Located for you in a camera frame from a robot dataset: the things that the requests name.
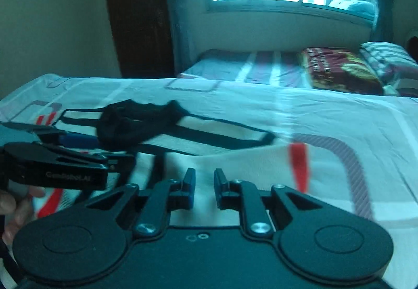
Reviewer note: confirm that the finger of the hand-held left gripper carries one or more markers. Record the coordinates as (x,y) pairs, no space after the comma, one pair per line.
(119,163)
(80,140)

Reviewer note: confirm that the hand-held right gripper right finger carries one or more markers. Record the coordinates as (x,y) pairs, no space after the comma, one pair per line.
(218,192)

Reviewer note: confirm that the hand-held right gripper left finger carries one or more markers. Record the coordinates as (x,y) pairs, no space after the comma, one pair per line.
(189,192)

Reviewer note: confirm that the black white red striped sweater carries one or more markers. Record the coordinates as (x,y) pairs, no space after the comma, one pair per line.
(228,158)

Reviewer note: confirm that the person's left hand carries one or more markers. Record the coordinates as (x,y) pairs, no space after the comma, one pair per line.
(19,207)

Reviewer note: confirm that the bed with purple striped sheet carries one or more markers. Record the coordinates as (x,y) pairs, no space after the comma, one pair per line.
(228,68)

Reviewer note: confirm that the dark wooden wardrobe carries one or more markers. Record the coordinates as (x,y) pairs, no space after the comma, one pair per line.
(137,14)

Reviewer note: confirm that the white patterned bed sheet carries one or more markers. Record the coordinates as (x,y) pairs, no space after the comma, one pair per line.
(343,125)

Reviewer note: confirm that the maroon folded blanket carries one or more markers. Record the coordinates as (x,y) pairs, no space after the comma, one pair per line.
(339,71)

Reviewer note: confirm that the striped pillow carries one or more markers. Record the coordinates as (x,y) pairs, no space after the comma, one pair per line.
(388,60)

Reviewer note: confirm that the teal cushion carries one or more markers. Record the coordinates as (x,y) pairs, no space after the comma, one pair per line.
(354,11)

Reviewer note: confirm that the heart-shaped maroon headboard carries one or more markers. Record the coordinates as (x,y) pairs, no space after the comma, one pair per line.
(412,43)

